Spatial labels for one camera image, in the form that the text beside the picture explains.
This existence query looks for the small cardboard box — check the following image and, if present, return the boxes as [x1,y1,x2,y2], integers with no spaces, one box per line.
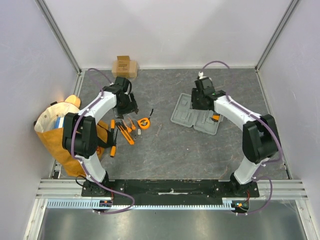
[111,55,139,79]

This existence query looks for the thin metal screwdriver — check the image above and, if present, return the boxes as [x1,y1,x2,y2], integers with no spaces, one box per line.
[151,123,163,146]

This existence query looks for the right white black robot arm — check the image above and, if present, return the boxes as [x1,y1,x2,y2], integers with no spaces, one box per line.
[191,71,282,197]

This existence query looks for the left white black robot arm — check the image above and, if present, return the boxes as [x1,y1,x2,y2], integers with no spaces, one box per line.
[62,76,139,197]

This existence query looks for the white slotted cable duct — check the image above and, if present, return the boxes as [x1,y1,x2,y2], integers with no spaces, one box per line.
[46,198,235,210]

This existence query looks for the orange utility knife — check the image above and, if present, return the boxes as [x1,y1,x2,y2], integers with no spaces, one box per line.
[116,122,135,145]

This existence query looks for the orange black screwdriver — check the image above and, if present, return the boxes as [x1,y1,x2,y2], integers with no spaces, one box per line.
[110,119,116,133]
[110,130,118,158]

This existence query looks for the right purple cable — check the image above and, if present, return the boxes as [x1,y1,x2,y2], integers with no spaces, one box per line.
[201,59,285,216]

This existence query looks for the grey plastic tool case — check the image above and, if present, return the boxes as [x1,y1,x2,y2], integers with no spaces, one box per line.
[170,93,224,135]

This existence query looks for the brown paper tote bag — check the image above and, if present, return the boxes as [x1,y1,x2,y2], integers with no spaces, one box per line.
[34,101,110,177]

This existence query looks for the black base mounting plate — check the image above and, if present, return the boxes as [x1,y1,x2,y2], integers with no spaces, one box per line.
[81,179,260,200]

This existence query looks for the orange tape measure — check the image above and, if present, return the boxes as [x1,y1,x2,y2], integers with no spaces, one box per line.
[137,117,151,130]

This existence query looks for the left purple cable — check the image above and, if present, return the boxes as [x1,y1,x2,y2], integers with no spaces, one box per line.
[71,67,136,216]

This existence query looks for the tan wooden object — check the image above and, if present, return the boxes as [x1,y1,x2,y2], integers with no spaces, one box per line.
[65,94,81,109]

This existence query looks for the blue box in bag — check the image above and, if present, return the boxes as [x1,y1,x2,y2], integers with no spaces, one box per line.
[54,116,65,129]

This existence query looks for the orange pliers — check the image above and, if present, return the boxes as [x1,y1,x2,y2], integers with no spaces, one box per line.
[123,116,141,139]

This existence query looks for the aluminium frame rail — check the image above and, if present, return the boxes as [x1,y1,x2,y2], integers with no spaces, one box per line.
[36,179,308,200]

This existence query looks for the orange bit holder set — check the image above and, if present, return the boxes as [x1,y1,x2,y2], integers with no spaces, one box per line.
[211,112,221,123]

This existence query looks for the purple cable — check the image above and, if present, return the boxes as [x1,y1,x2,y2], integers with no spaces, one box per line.
[201,59,285,216]
[71,67,136,216]

